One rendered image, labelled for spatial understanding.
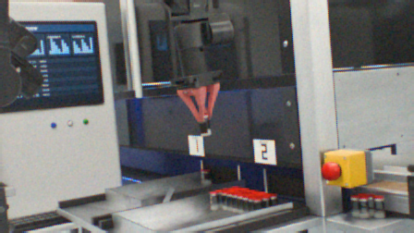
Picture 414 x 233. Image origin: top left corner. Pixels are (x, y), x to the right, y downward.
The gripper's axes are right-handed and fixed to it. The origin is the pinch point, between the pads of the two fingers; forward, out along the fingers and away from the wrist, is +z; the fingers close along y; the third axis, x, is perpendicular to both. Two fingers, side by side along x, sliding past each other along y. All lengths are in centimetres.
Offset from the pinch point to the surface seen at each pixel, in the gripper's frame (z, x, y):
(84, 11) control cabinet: -37, 86, 37
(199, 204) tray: 25.1, 20.2, 13.3
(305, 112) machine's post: 3.8, -11.5, 21.1
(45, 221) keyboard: 29, 74, -2
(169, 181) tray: 25, 51, 31
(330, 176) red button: 16.5, -19.9, 13.9
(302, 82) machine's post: -2.9, -11.5, 21.8
